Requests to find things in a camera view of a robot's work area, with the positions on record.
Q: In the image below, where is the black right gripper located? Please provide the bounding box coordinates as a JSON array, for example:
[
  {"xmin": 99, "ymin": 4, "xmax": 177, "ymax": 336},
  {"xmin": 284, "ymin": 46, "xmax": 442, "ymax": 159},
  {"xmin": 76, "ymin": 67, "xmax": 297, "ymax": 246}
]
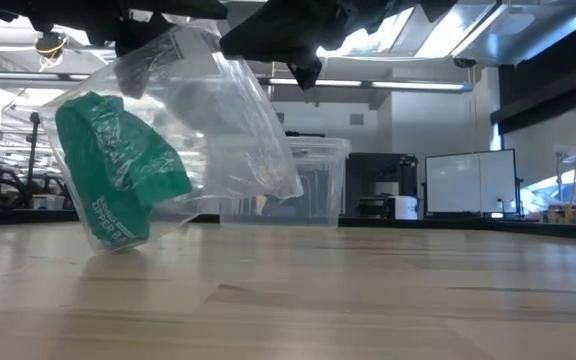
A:
[{"xmin": 219, "ymin": 0, "xmax": 459, "ymax": 91}]

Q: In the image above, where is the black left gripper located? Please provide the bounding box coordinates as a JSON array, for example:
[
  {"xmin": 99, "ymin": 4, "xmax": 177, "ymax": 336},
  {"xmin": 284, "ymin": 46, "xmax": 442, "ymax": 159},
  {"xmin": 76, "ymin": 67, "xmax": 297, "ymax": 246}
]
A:
[{"xmin": 0, "ymin": 0, "xmax": 228, "ymax": 100}]

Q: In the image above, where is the clear zipper bag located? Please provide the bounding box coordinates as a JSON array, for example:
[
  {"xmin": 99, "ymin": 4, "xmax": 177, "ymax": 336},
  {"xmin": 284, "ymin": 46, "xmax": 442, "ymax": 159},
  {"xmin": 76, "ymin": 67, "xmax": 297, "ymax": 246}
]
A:
[{"xmin": 39, "ymin": 22, "xmax": 305, "ymax": 255}]

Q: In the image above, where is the green elastic bandage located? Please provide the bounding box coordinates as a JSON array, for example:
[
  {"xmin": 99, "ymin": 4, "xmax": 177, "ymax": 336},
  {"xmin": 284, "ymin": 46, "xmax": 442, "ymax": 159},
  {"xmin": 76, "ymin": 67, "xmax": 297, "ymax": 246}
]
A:
[{"xmin": 55, "ymin": 92, "xmax": 194, "ymax": 251}]

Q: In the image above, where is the long ceiling light bar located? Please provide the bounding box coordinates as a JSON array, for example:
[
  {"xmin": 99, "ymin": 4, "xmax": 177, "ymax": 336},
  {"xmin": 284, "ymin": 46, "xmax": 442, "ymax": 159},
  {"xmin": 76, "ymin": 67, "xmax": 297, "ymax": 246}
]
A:
[{"xmin": 0, "ymin": 71, "xmax": 474, "ymax": 95}]

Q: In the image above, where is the clear plastic storage box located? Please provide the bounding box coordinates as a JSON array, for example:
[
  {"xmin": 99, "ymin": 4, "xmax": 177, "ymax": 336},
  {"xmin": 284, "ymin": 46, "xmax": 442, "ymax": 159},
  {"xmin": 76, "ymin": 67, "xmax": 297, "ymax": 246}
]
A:
[{"xmin": 220, "ymin": 147, "xmax": 349, "ymax": 229}]

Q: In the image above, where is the black 3D printer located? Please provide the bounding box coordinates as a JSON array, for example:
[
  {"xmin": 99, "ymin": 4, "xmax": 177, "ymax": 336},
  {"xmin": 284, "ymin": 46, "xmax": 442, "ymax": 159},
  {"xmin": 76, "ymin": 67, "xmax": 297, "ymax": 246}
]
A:
[{"xmin": 345, "ymin": 152, "xmax": 419, "ymax": 206}]

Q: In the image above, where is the background robot workstation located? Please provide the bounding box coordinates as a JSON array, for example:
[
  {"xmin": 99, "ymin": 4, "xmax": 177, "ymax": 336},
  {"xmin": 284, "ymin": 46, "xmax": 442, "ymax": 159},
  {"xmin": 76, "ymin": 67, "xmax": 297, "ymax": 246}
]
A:
[{"xmin": 0, "ymin": 112, "xmax": 77, "ymax": 211}]

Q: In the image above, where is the white cylinder container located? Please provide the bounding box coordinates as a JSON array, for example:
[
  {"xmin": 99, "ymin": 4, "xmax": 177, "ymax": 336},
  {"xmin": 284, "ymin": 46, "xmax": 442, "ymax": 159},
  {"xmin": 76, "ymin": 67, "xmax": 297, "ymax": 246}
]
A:
[{"xmin": 386, "ymin": 194, "xmax": 420, "ymax": 221}]

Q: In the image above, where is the whiteboard on stand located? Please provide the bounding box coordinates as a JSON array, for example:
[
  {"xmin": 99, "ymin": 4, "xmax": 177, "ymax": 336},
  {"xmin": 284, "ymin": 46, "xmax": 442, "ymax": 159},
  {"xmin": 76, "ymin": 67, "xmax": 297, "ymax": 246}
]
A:
[{"xmin": 422, "ymin": 148, "xmax": 523, "ymax": 219}]

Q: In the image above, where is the hanging black cable reel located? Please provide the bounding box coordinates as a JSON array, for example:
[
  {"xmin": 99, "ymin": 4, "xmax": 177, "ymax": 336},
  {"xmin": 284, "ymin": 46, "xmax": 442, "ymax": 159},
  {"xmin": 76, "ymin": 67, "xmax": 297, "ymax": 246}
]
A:
[{"xmin": 33, "ymin": 30, "xmax": 68, "ymax": 72}]

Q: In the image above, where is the black metal table frame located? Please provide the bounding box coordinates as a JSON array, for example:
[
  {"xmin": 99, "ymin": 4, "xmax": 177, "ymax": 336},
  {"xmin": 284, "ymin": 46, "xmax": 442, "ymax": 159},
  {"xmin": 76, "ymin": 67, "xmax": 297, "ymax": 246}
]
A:
[{"xmin": 0, "ymin": 207, "xmax": 576, "ymax": 242}]

